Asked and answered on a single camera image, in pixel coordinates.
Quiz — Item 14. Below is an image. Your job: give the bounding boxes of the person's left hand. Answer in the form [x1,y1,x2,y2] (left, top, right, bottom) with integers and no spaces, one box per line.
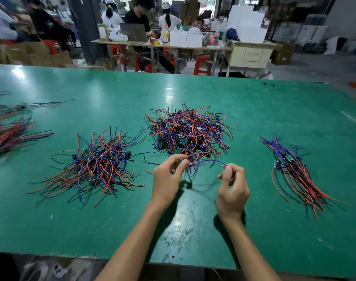
[150,154,190,211]

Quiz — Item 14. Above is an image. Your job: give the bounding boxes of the person's right hand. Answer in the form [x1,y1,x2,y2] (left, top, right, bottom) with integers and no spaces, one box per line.
[215,164,251,223]

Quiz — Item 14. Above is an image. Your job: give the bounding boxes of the single red blue wire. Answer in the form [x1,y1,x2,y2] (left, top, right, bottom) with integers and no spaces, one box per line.
[187,158,228,179]

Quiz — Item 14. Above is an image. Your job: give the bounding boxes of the pile of wires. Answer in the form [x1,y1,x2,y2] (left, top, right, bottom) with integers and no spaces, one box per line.
[144,103,234,173]

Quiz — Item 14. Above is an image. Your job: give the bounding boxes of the small bunch of set-aside wires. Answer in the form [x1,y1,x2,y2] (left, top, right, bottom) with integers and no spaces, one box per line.
[258,135,344,221]

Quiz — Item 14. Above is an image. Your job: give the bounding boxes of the single thin dark wire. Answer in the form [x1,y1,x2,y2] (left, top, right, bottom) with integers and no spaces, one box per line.
[0,100,76,122]

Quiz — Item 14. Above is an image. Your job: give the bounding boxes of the person's right forearm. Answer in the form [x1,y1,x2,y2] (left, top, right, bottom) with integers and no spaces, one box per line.
[220,216,281,281]

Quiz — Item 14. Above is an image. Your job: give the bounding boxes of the person's left forearm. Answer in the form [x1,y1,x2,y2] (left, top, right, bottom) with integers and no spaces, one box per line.
[96,202,173,281]

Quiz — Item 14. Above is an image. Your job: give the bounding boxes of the red plastic stool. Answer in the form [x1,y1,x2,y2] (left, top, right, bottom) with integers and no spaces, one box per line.
[162,48,177,68]
[110,44,132,69]
[41,39,62,55]
[193,54,214,76]

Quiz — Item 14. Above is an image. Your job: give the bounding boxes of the long wooden work table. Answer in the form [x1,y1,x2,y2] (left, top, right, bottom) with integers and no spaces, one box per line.
[91,39,277,76]

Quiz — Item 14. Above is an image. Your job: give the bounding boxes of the cream cabinet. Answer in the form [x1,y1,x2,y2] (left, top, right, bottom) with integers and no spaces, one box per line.
[225,43,277,78]

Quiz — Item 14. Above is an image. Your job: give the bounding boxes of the row of white containers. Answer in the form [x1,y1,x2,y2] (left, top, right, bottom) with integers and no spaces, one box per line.
[170,28,204,48]

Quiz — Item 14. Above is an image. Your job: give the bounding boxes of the brown cardboard box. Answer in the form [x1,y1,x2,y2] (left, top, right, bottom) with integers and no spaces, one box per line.
[273,42,297,66]

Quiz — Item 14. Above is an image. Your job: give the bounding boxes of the grey laptop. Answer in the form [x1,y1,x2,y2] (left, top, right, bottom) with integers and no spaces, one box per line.
[120,23,148,43]

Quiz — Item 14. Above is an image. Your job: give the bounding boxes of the stack of white boxes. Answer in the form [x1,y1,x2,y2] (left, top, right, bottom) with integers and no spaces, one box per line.
[227,4,268,44]

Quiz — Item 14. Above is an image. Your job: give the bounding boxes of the dark pillar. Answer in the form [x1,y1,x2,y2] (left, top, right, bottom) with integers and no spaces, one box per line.
[68,0,107,65]

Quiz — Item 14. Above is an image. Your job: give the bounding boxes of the row of cardboard boxes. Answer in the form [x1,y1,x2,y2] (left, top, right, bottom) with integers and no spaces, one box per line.
[0,42,74,68]

